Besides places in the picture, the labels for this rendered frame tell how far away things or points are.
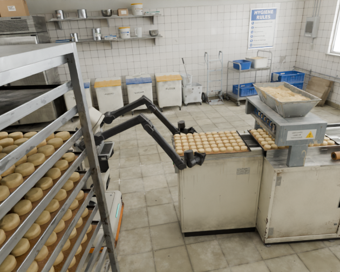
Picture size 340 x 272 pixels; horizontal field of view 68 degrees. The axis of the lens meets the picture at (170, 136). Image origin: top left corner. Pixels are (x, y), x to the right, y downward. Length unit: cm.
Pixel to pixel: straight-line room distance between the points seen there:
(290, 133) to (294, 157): 21
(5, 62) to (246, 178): 193
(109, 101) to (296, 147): 422
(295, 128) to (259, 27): 499
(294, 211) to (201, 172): 82
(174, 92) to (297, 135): 394
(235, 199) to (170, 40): 442
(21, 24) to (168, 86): 285
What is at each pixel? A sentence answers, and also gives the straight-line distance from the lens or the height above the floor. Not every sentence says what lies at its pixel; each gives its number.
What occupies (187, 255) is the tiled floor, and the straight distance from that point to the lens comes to 245.
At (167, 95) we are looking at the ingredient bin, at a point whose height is 38.
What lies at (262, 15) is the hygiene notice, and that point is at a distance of 675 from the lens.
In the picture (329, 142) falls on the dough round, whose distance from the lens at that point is 238.
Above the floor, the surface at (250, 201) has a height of 40.
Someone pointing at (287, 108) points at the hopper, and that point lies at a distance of 198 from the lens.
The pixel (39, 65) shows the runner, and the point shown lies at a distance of 82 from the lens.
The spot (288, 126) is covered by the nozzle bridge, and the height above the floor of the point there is 117.
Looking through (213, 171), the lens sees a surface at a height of 72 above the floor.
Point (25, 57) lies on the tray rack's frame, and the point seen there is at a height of 181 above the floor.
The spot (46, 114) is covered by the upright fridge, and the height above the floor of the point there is 32.
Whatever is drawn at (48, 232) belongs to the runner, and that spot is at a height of 132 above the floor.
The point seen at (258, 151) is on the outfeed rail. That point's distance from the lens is 215.
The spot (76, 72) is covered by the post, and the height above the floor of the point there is 172.
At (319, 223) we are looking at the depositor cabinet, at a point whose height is 26.
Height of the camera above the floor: 187
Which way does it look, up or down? 25 degrees down
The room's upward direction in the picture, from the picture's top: 3 degrees counter-clockwise
